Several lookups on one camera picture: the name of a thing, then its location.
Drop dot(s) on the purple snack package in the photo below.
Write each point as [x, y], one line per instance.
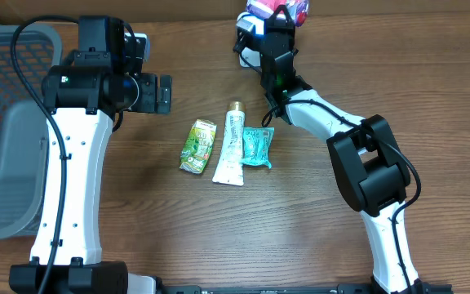
[263, 9]

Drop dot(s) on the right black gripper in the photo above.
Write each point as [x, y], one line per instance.
[290, 35]

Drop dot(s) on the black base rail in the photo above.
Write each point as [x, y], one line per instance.
[347, 288]

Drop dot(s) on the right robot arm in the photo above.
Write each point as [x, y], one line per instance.
[370, 171]

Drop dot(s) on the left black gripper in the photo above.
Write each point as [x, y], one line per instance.
[164, 95]

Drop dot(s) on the white tube gold cap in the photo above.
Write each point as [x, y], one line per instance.
[229, 170]

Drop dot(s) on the teal snack packet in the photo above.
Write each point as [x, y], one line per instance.
[256, 145]

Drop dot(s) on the grey plastic basket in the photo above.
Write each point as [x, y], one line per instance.
[23, 150]

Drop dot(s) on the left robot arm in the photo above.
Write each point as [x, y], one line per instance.
[84, 99]

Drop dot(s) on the green juice carton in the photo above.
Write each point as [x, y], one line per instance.
[198, 146]

